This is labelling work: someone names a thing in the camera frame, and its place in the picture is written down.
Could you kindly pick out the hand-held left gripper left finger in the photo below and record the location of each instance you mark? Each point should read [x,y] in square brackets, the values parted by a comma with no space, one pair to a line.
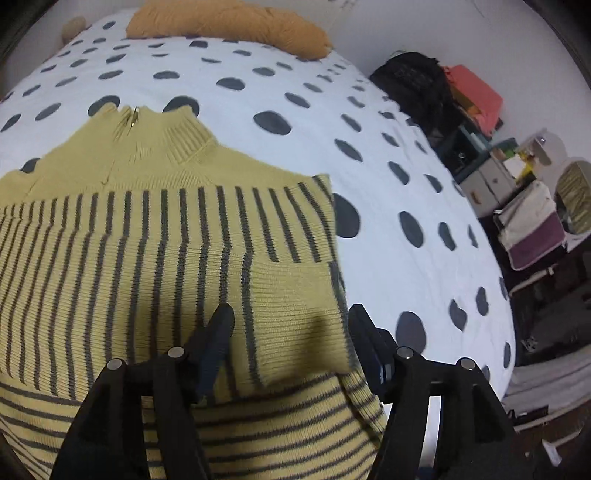
[214,355]

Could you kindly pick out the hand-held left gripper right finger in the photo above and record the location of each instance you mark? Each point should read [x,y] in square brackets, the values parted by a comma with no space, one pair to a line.
[369,350]

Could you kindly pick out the yellow grey striped sweater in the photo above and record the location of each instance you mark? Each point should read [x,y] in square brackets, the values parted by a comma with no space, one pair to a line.
[138,254]

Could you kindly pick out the white dotted bedspread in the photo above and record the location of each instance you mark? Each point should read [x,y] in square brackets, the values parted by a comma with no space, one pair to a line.
[323,152]

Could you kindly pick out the small white cabinet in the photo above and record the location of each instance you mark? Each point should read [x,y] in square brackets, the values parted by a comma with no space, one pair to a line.
[489,180]

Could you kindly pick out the dark storage box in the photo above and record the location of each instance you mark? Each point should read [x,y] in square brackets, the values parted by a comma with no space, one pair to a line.
[461,147]

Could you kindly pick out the black backpack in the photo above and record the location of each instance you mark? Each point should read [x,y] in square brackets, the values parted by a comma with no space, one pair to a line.
[411,78]

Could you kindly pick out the orange red bag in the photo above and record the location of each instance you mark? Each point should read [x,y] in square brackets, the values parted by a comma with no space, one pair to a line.
[475,92]

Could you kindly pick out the orange pillow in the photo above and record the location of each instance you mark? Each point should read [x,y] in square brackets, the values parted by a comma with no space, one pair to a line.
[231,23]

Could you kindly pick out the small beige plush toy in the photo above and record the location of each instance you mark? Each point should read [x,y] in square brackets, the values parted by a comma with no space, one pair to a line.
[74,26]

